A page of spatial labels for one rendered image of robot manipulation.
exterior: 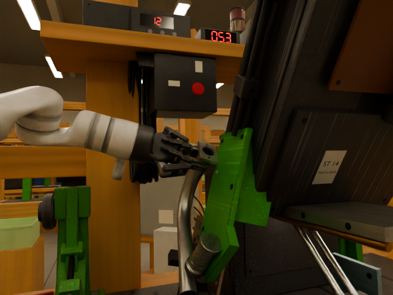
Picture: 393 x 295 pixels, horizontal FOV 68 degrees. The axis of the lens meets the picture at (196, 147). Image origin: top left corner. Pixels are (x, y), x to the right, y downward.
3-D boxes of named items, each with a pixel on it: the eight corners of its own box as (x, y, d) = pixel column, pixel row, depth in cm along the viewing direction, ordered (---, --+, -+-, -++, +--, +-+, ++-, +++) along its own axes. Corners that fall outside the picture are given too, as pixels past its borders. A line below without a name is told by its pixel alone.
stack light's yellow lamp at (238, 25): (248, 33, 96) (247, 20, 97) (234, 31, 95) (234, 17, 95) (241, 39, 101) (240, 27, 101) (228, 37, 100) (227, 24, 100)
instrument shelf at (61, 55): (356, 69, 92) (355, 57, 92) (39, 36, 64) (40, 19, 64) (304, 89, 116) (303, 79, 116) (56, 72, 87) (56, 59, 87)
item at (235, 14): (247, 20, 97) (247, 7, 97) (234, 17, 95) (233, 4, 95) (240, 27, 101) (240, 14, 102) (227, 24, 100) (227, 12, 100)
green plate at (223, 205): (265, 258, 49) (287, 139, 52) (221, 251, 47) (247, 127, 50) (235, 242, 60) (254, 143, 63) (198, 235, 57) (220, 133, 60)
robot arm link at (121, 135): (127, 153, 64) (98, 145, 63) (140, 113, 58) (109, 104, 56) (121, 183, 57) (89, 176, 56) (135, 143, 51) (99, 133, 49)
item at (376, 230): (472, 239, 40) (471, 216, 40) (385, 253, 34) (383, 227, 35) (293, 204, 76) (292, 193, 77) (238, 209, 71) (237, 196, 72)
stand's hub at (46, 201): (52, 232, 58) (52, 194, 58) (34, 234, 57) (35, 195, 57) (57, 225, 65) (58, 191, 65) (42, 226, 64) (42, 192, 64)
